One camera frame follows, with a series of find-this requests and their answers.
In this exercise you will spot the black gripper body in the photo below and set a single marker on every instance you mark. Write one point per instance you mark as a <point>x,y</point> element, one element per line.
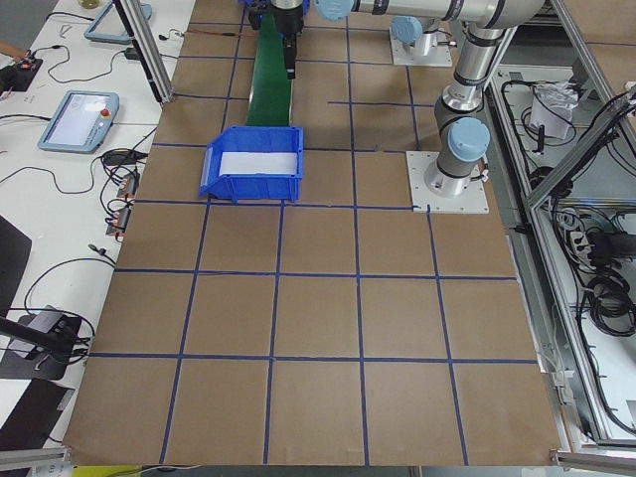
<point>288,21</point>

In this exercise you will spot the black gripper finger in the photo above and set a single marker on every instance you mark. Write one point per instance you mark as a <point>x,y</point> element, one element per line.
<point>291,74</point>
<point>287,51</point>

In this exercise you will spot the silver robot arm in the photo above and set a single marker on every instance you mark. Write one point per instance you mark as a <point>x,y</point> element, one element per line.
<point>464,139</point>
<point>418,35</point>

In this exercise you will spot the green conveyor belt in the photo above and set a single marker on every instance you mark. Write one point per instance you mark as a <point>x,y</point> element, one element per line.
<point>271,91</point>

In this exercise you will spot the white foam pad left bin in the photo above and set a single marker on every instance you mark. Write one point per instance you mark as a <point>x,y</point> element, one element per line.
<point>251,163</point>

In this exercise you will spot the blue bin left side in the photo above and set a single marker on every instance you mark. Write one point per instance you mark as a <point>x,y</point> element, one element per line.
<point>258,186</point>

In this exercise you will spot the black power adapter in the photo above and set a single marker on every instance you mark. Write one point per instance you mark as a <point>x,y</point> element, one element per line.
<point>131,54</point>

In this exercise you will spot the teach pendant near right bin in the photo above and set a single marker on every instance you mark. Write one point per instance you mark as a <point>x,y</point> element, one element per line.
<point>107,27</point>

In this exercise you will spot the teach pendant bin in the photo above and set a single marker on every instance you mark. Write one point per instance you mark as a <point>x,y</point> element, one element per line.
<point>107,27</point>
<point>81,122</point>

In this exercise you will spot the teach pendant near left bin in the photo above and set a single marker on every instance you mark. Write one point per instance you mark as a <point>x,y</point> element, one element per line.
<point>81,122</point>

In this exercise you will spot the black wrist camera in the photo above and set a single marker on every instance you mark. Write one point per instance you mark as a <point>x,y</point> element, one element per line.
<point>255,11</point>

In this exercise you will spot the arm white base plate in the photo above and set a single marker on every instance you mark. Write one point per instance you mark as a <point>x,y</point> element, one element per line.
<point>440,57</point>
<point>433,192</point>

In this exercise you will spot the aluminium frame post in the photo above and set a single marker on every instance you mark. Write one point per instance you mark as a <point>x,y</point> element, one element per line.
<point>137,27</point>

